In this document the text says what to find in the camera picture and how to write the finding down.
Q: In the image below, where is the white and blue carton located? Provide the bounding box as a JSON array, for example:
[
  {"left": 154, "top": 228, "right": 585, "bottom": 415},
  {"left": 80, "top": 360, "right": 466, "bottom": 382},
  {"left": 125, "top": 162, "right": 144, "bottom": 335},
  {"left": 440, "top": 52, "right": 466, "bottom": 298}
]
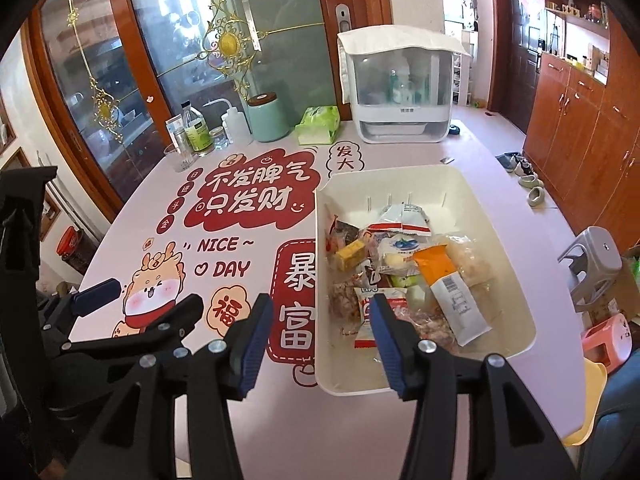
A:
[{"left": 166, "top": 115, "right": 186, "bottom": 148}]

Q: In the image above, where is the clear red-brown snack packet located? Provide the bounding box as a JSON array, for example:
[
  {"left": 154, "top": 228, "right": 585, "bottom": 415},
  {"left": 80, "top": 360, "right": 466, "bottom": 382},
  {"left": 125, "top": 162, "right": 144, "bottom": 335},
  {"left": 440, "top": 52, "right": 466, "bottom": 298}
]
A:
[{"left": 331, "top": 220, "right": 362, "bottom": 246}]

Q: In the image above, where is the yellow plastic stool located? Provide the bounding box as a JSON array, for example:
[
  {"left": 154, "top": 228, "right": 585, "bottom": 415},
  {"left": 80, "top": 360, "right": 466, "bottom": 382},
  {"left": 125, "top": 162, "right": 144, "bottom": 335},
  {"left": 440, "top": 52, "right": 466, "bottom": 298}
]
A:
[{"left": 560, "top": 357, "right": 609, "bottom": 449}]

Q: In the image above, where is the green tissue pack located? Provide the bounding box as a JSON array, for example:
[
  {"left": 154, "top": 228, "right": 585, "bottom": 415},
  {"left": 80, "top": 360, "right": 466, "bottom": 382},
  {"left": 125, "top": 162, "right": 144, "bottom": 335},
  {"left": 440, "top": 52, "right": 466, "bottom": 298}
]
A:
[{"left": 295, "top": 106, "right": 342, "bottom": 146}]

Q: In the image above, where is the pink plastic stool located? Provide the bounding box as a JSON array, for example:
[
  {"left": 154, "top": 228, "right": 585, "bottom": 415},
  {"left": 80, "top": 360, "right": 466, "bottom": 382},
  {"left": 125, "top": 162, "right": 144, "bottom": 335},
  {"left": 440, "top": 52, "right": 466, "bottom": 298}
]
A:
[{"left": 581, "top": 312, "right": 630, "bottom": 366}]

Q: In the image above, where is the grey trash bin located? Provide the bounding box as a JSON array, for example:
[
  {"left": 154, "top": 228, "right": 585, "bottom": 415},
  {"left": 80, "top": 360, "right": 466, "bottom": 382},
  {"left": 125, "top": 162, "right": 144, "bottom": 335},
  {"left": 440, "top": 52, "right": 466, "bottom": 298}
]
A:
[{"left": 557, "top": 226, "right": 624, "bottom": 314}]

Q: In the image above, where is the yellow pastry packet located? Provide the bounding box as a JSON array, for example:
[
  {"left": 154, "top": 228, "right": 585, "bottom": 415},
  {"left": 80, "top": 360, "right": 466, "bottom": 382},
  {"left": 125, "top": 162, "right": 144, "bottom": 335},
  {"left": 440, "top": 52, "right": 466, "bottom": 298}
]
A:
[{"left": 334, "top": 239, "right": 369, "bottom": 272}]

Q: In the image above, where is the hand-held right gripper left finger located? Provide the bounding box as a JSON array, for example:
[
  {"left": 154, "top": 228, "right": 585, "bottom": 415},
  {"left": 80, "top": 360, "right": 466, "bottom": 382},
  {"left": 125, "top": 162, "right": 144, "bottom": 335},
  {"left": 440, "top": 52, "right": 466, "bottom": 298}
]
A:
[{"left": 65, "top": 294, "right": 275, "bottom": 480}]

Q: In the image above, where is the clear packet with brown balls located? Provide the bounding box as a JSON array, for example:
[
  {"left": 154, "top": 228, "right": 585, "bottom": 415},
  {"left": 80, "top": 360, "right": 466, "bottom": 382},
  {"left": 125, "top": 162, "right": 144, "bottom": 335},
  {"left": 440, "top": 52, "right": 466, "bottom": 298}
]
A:
[{"left": 330, "top": 282, "right": 362, "bottom": 322}]

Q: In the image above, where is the white packet with red stripe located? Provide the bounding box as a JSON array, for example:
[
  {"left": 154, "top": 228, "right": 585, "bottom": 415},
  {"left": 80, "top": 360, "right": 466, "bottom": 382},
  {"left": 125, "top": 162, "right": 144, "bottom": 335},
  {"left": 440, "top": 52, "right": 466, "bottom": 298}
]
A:
[{"left": 380, "top": 204, "right": 434, "bottom": 236}]

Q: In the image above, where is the clear bottle with green label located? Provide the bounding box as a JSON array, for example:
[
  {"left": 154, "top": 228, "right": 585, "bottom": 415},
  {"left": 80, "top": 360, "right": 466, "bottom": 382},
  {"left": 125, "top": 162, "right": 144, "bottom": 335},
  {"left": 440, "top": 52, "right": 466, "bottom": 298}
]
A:
[{"left": 180, "top": 101, "right": 215, "bottom": 156}]

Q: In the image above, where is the white squeeze bottle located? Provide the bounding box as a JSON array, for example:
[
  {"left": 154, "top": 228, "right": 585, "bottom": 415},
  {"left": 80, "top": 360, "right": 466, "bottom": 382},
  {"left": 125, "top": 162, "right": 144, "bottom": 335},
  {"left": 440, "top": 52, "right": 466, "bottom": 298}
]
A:
[{"left": 202, "top": 100, "right": 251, "bottom": 145}]

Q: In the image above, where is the glass door with gold ornament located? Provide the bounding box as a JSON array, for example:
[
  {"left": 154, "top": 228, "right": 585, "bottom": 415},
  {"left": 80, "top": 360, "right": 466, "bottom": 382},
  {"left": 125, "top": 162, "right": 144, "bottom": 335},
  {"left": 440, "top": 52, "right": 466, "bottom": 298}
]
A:
[
  {"left": 30, "top": 0, "right": 167, "bottom": 212},
  {"left": 125, "top": 0, "right": 392, "bottom": 127}
]

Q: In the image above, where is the white plastic bin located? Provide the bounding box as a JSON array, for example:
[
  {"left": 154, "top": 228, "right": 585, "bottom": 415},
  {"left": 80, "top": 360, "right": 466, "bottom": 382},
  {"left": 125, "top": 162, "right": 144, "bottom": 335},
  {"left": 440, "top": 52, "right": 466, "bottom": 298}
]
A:
[{"left": 314, "top": 165, "right": 537, "bottom": 397}]

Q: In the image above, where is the dark entrance door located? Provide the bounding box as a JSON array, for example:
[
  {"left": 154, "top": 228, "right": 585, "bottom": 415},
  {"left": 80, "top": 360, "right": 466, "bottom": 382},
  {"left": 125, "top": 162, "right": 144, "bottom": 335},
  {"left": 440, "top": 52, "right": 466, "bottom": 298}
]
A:
[{"left": 492, "top": 0, "right": 544, "bottom": 134}]

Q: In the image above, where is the white bread packet blue label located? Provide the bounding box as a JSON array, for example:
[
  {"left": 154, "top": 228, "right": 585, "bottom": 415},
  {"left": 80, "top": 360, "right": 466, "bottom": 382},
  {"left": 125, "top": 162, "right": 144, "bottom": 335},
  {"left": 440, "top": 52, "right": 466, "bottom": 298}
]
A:
[{"left": 377, "top": 234, "right": 426, "bottom": 271}]

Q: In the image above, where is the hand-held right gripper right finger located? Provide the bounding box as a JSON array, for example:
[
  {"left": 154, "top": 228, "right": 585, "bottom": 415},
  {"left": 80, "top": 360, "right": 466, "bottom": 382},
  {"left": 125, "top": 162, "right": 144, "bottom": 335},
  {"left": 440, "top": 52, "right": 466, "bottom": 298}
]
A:
[{"left": 369, "top": 294, "right": 567, "bottom": 480}]

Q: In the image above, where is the blue sofa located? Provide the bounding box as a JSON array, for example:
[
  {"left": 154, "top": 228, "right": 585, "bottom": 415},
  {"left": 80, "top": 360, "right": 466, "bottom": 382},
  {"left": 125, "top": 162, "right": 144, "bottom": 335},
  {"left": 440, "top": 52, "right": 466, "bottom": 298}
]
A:
[{"left": 582, "top": 365, "right": 640, "bottom": 480}]

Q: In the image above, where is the white storage box clear front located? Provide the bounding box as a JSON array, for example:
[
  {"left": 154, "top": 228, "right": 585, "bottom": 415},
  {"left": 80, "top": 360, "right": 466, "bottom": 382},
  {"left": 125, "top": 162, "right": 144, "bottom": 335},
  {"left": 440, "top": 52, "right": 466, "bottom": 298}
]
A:
[{"left": 345, "top": 47, "right": 454, "bottom": 145}]

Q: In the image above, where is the clear glass cup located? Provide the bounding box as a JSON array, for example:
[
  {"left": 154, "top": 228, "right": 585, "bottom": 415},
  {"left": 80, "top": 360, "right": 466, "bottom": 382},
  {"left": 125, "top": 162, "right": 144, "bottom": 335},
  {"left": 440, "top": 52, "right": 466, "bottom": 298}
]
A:
[{"left": 163, "top": 142, "right": 197, "bottom": 173}]

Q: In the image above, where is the wooden cabinet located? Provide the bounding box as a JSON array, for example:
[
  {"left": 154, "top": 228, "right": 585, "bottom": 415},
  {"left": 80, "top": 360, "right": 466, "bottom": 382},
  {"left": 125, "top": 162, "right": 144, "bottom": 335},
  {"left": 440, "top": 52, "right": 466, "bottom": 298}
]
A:
[{"left": 522, "top": 0, "right": 640, "bottom": 242}]

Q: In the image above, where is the wooden picture frame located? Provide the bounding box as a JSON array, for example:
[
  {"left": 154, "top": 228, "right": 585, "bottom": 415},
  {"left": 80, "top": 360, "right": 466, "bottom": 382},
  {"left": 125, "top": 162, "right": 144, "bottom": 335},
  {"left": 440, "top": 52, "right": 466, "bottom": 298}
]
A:
[{"left": 39, "top": 192, "right": 62, "bottom": 242}]

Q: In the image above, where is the orange and grey snack packet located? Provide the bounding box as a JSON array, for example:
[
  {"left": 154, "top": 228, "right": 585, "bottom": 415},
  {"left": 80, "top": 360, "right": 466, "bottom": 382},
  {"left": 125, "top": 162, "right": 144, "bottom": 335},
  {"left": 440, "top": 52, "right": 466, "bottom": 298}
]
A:
[{"left": 412, "top": 245, "right": 494, "bottom": 347}]

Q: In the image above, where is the brown snowflake snack packet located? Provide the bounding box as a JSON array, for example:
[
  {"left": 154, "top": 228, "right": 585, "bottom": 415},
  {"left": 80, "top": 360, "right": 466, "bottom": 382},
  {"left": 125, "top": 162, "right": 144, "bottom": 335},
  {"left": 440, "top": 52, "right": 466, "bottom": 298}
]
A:
[{"left": 400, "top": 310, "right": 457, "bottom": 352}]

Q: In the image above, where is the teal canister with brown lid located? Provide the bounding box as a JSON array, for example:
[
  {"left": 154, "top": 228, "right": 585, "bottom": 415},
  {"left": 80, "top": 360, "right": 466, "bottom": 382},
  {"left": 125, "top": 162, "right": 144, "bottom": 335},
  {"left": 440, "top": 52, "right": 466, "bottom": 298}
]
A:
[{"left": 247, "top": 92, "right": 291, "bottom": 143}]

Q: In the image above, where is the red and white cookie packet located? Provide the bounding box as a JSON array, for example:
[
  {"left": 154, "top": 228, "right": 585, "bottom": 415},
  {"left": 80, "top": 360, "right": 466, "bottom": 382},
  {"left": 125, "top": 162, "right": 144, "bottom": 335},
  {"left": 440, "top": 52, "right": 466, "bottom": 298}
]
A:
[{"left": 352, "top": 267, "right": 409, "bottom": 351}]

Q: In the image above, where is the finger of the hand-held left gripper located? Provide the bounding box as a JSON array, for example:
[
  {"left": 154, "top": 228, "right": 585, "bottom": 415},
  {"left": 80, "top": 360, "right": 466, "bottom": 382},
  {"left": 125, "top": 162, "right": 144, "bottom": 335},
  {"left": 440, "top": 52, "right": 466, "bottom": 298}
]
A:
[
  {"left": 60, "top": 294, "right": 205, "bottom": 361},
  {"left": 37, "top": 279, "right": 124, "bottom": 332}
]

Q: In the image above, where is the pale crumbly cake packet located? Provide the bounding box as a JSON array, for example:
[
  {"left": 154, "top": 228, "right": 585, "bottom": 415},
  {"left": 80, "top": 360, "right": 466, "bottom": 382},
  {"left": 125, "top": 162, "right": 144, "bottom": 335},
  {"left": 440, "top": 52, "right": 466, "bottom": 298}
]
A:
[{"left": 445, "top": 235, "right": 496, "bottom": 286}]

